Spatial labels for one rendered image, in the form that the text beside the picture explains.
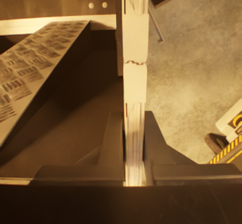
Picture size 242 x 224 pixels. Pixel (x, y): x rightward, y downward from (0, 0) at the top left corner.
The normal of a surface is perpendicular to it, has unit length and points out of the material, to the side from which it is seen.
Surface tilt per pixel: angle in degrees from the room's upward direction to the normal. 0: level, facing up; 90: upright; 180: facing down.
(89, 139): 90
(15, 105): 80
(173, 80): 0
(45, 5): 0
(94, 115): 90
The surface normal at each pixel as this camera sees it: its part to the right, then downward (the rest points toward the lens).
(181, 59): -0.02, 0.45
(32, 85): -0.03, -0.80
